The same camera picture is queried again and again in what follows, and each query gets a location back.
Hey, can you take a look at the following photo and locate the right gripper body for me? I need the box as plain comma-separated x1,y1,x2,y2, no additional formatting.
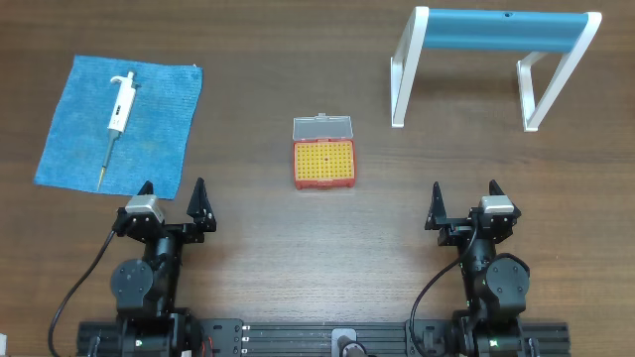
436,205,522,247

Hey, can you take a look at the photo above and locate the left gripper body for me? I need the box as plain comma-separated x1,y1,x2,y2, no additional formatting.
112,204,207,245

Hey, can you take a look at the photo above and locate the white pipette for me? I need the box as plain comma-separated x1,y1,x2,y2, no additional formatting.
96,70,142,192

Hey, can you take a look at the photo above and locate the blue cloth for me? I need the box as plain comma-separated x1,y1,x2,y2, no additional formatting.
33,54,204,201

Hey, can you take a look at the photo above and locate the red and yellow tip box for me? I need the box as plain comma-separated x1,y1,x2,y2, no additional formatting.
291,112,357,191

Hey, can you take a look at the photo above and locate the white and blue stand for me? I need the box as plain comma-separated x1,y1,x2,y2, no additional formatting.
389,5,604,133

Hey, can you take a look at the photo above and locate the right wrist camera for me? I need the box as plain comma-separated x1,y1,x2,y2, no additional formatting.
478,194,517,215

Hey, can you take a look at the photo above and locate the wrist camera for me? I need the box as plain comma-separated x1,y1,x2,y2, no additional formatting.
123,193,166,224
478,194,517,215

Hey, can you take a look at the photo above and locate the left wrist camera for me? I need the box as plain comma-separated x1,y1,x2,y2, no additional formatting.
123,193,166,224

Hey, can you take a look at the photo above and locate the black cable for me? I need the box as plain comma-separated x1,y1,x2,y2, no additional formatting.
47,228,118,357
409,223,480,356

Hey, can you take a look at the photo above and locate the mounting rail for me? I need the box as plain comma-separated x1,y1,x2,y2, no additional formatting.
76,319,572,357

